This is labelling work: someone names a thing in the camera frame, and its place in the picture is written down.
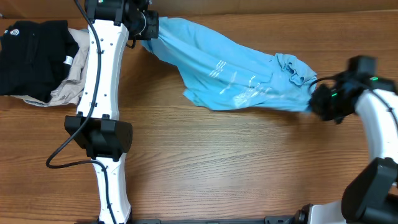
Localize light blue t-shirt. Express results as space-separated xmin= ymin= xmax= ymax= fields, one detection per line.
xmin=141 ymin=17 xmax=317 ymax=112

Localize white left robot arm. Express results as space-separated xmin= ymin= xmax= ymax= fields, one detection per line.
xmin=64 ymin=0 xmax=159 ymax=223

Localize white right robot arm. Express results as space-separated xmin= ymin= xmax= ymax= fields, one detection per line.
xmin=288 ymin=72 xmax=397 ymax=223

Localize beige folded garment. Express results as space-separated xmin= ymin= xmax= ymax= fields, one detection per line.
xmin=15 ymin=28 xmax=90 ymax=107

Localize black folded garment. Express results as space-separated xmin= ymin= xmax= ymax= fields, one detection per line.
xmin=1 ymin=21 xmax=79 ymax=103

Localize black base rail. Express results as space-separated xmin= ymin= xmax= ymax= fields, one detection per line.
xmin=127 ymin=216 xmax=294 ymax=224

